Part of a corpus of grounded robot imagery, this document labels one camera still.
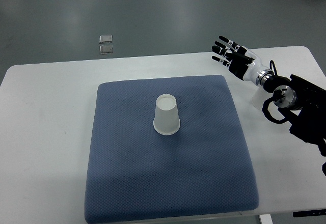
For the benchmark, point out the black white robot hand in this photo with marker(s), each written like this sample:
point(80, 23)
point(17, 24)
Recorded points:
point(240, 61)

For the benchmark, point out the white paper cup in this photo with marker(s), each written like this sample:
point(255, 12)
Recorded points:
point(258, 99)
point(166, 119)

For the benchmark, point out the upper metal floor plate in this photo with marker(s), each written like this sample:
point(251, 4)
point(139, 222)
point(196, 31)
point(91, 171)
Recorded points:
point(106, 38)

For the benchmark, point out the blue textured cushion mat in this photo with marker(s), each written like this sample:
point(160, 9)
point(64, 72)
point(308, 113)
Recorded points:
point(135, 173)

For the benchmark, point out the white table leg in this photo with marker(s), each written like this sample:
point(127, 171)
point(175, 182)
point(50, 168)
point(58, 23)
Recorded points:
point(265, 219)

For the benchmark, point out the black table control panel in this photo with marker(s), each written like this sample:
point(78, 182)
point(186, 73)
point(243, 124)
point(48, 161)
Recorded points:
point(309, 213)

